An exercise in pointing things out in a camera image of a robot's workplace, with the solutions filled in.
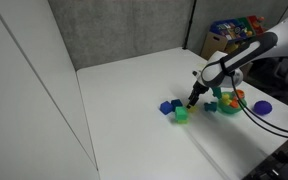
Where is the black tripod stand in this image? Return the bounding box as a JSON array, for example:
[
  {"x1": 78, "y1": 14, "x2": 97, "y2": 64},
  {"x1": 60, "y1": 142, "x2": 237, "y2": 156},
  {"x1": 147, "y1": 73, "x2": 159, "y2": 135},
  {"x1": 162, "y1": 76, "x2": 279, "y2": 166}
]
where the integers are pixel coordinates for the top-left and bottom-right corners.
[{"x1": 183, "y1": 0, "x2": 197, "y2": 51}]

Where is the orange toy figure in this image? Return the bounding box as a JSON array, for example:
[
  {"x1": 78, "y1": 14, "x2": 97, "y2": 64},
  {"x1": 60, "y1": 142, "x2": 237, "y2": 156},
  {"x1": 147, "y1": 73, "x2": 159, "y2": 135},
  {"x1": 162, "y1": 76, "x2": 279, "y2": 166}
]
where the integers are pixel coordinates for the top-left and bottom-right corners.
[{"x1": 229, "y1": 99, "x2": 241, "y2": 109}]

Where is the yellow toy figure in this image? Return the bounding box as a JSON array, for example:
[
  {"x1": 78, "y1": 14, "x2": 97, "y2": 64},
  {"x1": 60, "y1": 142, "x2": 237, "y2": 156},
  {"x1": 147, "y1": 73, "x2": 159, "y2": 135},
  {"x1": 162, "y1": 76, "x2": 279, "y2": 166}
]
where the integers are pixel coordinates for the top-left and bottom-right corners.
[{"x1": 221, "y1": 93, "x2": 232, "y2": 106}]

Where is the black cable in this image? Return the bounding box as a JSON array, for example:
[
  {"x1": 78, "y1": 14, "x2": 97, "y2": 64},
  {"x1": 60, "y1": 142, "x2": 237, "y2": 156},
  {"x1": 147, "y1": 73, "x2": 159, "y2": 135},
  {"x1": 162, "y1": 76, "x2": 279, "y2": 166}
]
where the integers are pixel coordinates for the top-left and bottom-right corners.
[
  {"x1": 228, "y1": 71, "x2": 288, "y2": 135},
  {"x1": 229, "y1": 74, "x2": 288, "y2": 140}
]

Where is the blue cube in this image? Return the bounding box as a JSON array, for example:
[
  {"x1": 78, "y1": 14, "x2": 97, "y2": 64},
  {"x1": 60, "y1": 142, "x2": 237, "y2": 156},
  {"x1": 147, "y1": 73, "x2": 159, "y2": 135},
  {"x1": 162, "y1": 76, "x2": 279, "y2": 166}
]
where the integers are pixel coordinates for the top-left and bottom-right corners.
[
  {"x1": 170, "y1": 98, "x2": 184, "y2": 111},
  {"x1": 159, "y1": 101, "x2": 173, "y2": 116}
]

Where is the red toy bin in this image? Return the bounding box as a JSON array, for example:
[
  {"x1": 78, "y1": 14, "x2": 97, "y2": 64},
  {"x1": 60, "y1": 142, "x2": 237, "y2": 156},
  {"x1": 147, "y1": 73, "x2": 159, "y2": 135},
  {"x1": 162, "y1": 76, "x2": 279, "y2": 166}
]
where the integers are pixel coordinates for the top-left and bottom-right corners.
[{"x1": 246, "y1": 14, "x2": 266, "y2": 34}]

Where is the dark office chair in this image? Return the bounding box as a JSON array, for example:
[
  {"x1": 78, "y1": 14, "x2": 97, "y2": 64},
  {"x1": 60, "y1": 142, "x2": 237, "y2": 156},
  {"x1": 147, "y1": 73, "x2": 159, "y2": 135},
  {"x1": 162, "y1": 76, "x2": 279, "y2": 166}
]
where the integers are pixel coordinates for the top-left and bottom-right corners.
[{"x1": 250, "y1": 54, "x2": 288, "y2": 101}]

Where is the green bowl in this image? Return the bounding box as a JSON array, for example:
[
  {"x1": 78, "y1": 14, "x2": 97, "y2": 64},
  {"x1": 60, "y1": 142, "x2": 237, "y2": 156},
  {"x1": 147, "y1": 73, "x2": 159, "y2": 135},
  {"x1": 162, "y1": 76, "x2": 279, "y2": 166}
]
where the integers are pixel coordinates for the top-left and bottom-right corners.
[{"x1": 217, "y1": 91, "x2": 248, "y2": 115}]

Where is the green toy bin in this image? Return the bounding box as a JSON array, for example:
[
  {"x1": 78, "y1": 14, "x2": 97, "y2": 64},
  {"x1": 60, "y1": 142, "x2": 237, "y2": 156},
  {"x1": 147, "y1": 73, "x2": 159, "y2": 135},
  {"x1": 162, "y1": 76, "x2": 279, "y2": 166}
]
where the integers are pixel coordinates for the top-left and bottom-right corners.
[{"x1": 234, "y1": 17, "x2": 253, "y2": 36}]

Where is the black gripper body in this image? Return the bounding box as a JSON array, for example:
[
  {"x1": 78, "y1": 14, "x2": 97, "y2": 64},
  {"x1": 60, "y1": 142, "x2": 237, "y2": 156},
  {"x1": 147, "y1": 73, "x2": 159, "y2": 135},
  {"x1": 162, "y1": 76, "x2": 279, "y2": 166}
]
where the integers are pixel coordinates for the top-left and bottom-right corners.
[{"x1": 190, "y1": 80, "x2": 209, "y2": 101}]

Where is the purple lid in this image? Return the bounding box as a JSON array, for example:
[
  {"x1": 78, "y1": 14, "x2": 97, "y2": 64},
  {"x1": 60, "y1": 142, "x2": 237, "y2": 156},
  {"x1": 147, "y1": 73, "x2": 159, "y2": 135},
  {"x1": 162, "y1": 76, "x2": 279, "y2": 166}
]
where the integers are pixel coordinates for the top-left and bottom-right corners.
[{"x1": 253, "y1": 100, "x2": 273, "y2": 116}]

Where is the teal toy figure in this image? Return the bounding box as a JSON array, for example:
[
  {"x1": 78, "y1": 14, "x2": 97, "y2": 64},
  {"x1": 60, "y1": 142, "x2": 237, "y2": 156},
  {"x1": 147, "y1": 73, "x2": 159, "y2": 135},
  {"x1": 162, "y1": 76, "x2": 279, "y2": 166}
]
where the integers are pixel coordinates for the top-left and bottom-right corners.
[{"x1": 203, "y1": 101, "x2": 218, "y2": 113}]

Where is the cardboard box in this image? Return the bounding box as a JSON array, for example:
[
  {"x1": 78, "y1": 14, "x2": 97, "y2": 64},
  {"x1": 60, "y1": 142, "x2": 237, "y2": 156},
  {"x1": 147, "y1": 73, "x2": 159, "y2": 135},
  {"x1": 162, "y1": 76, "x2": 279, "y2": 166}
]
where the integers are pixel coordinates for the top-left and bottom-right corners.
[{"x1": 200, "y1": 31, "x2": 230, "y2": 61}]

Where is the blue toy bin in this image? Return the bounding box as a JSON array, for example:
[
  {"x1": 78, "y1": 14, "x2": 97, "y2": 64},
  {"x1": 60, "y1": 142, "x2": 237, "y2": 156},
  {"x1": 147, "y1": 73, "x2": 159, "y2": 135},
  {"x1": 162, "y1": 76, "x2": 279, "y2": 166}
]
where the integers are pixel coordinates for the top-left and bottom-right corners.
[{"x1": 210, "y1": 19, "x2": 240, "y2": 40}]

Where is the green cube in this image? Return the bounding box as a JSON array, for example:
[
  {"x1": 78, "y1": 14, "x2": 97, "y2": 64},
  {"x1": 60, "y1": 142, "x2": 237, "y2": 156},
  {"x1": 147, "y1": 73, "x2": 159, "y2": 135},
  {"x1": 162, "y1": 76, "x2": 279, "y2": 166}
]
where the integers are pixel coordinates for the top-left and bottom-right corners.
[{"x1": 174, "y1": 106, "x2": 189, "y2": 121}]

